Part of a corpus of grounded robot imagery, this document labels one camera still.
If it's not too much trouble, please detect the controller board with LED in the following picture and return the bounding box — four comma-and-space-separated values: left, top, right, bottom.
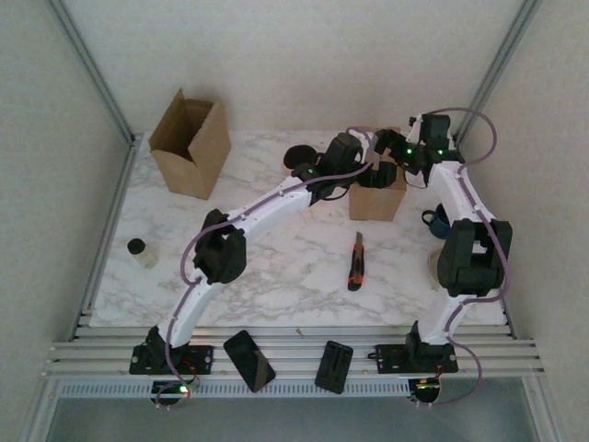
151, 379, 200, 411
408, 377, 444, 409

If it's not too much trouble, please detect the aluminium frame post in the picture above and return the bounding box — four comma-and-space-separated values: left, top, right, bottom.
453, 0, 544, 144
43, 0, 137, 144

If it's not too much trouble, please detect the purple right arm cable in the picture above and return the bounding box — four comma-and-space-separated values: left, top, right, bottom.
411, 107, 510, 407

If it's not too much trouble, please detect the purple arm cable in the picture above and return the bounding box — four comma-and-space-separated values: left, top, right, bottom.
411, 107, 510, 407
156, 126, 370, 412

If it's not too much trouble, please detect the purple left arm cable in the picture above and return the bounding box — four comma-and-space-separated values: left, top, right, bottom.
156, 126, 370, 412

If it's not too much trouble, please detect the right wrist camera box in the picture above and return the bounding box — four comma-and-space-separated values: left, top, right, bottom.
407, 113, 453, 149

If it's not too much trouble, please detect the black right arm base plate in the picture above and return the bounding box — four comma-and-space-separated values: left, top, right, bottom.
375, 343, 459, 375

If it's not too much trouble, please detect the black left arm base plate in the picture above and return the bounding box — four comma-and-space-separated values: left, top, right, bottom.
128, 343, 216, 375

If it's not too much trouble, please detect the aluminium rail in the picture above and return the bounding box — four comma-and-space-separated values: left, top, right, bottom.
453, 135, 519, 340
68, 135, 142, 342

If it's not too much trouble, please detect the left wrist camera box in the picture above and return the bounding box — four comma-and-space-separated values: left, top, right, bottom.
325, 132, 365, 172

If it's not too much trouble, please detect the black smartphone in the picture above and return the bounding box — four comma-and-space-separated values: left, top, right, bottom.
223, 329, 277, 393

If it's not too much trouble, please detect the aluminium right side rail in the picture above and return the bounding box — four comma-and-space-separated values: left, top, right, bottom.
453, 135, 519, 340

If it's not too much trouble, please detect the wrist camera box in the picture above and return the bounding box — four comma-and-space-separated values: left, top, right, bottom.
407, 113, 453, 149
325, 132, 365, 172

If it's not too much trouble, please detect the aluminium mounting rail beam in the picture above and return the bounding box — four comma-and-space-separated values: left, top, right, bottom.
40, 324, 547, 381

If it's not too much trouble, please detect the narrow brown cardboard box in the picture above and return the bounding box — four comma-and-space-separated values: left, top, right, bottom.
348, 126, 409, 223

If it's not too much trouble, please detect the wide brown cardboard box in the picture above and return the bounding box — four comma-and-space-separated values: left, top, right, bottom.
147, 87, 232, 201

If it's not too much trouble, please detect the orange and black utility knife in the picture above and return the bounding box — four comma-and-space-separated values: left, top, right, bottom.
346, 231, 368, 293

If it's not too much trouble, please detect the black phone holder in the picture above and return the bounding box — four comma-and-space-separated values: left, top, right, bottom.
314, 339, 354, 396

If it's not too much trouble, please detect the aluminium left side rail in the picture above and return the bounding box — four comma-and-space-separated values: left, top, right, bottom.
68, 135, 142, 342

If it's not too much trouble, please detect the grey slotted cable duct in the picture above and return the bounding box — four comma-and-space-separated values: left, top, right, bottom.
57, 379, 410, 401

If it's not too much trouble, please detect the glass jar with black lid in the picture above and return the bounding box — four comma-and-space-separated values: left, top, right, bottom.
127, 238, 160, 271

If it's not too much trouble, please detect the aluminium left frame post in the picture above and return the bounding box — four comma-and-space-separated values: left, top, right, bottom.
43, 0, 137, 144

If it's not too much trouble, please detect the dark blue mug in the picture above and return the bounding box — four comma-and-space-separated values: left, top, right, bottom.
422, 204, 451, 239

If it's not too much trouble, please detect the black round container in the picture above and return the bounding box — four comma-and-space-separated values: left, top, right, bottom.
283, 144, 316, 170

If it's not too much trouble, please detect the aluminium right frame post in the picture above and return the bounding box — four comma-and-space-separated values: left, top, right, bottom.
453, 0, 544, 144

